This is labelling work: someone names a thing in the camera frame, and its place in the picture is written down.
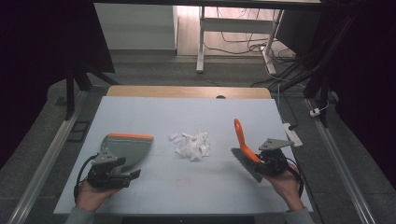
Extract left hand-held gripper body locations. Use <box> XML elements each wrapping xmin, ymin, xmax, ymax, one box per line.
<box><xmin>87</xmin><ymin>148</ymin><xmax>132</xmax><ymax>189</ymax></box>

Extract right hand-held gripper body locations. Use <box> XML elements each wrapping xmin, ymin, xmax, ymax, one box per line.
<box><xmin>259</xmin><ymin>138</ymin><xmax>295</xmax><ymax>176</ymax></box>

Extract orange brush with grey bristles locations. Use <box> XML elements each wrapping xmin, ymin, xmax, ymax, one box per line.
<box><xmin>231</xmin><ymin>118</ymin><xmax>264</xmax><ymax>184</ymax></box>

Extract pile of white paper scraps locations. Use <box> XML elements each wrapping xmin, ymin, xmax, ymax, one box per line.
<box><xmin>167</xmin><ymin>132</ymin><xmax>212</xmax><ymax>162</ymax></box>

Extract person's left hand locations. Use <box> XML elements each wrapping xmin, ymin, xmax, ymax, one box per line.
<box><xmin>75</xmin><ymin>178</ymin><xmax>121</xmax><ymax>213</ymax></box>

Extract person's right hand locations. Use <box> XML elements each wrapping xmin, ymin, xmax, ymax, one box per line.
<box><xmin>262</xmin><ymin>163</ymin><xmax>305</xmax><ymax>212</ymax></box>

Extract white power strip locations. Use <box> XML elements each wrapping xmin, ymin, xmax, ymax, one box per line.
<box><xmin>282</xmin><ymin>122</ymin><xmax>304</xmax><ymax>148</ymax></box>

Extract light blue foam board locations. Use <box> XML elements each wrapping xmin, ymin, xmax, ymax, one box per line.
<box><xmin>53</xmin><ymin>95</ymin><xmax>314</xmax><ymax>216</ymax></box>

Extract black metal stand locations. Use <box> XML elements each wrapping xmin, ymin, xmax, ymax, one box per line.
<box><xmin>274</xmin><ymin>8</ymin><xmax>359</xmax><ymax>129</ymax></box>
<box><xmin>64</xmin><ymin>60</ymin><xmax>121</xmax><ymax>121</ymax></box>

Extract wooden table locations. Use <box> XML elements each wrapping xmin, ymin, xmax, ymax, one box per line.
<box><xmin>106</xmin><ymin>85</ymin><xmax>273</xmax><ymax>100</ymax></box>

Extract dark curtain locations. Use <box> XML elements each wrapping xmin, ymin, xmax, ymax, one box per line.
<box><xmin>323</xmin><ymin>0</ymin><xmax>396</xmax><ymax>191</ymax></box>
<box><xmin>0</xmin><ymin>0</ymin><xmax>117</xmax><ymax>161</ymax></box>

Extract white partition panel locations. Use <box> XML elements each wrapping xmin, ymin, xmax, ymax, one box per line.
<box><xmin>93</xmin><ymin>3</ymin><xmax>179</xmax><ymax>51</ymax></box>

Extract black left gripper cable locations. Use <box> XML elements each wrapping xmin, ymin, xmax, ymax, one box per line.
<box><xmin>73</xmin><ymin>154</ymin><xmax>99</xmax><ymax>203</ymax></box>

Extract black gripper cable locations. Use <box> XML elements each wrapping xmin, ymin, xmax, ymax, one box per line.
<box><xmin>285</xmin><ymin>157</ymin><xmax>304</xmax><ymax>199</ymax></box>
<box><xmin>73</xmin><ymin>154</ymin><xmax>99</xmax><ymax>203</ymax></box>

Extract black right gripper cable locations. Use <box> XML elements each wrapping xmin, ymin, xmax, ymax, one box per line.
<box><xmin>285</xmin><ymin>157</ymin><xmax>304</xmax><ymax>199</ymax></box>

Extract black plug cable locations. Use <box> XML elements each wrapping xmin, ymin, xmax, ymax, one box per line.
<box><xmin>280</xmin><ymin>91</ymin><xmax>299</xmax><ymax>131</ymax></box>

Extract black rectangular floor frame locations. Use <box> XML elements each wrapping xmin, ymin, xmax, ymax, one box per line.
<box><xmin>66</xmin><ymin>120</ymin><xmax>92</xmax><ymax>144</ymax></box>

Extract aluminium rail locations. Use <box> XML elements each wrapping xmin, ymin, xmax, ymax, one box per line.
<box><xmin>304</xmin><ymin>97</ymin><xmax>377</xmax><ymax>224</ymax></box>
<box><xmin>7</xmin><ymin>90</ymin><xmax>90</xmax><ymax>224</ymax></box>

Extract tangled black floor cables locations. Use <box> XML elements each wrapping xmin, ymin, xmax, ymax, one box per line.
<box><xmin>204</xmin><ymin>7</ymin><xmax>297</xmax><ymax>64</ymax></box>

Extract white desk frame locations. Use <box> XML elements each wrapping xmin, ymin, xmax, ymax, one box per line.
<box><xmin>195</xmin><ymin>6</ymin><xmax>285</xmax><ymax>76</ymax></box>

